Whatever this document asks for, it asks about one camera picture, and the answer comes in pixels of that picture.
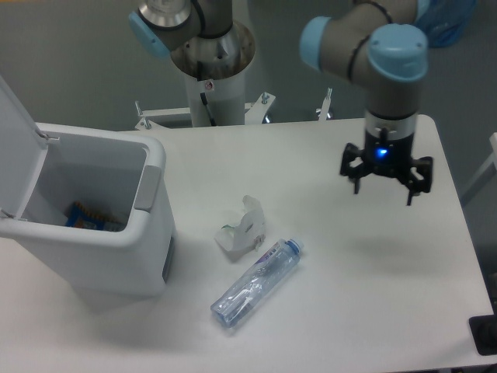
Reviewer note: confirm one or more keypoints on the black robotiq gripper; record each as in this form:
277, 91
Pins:
389, 158

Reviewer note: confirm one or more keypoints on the white plastic trash can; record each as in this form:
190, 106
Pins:
111, 173

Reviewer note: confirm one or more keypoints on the white trash can lid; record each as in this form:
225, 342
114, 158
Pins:
24, 149

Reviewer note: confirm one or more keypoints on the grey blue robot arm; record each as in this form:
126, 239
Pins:
375, 46

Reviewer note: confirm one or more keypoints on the crumpled white plastic packaging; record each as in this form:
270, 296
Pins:
248, 234

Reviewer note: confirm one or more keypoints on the blue plastic bag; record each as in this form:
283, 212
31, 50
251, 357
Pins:
443, 22

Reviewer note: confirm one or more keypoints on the black device at table edge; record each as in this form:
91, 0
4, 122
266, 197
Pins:
483, 330

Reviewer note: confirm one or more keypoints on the clear crushed water bottle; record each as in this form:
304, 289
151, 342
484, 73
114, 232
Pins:
257, 282

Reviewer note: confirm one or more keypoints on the blue snack wrapper in bin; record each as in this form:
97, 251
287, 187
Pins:
81, 217

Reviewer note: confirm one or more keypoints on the white metal base frame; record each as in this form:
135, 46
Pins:
255, 113

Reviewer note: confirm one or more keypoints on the white frame at right edge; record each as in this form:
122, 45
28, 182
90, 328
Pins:
482, 176

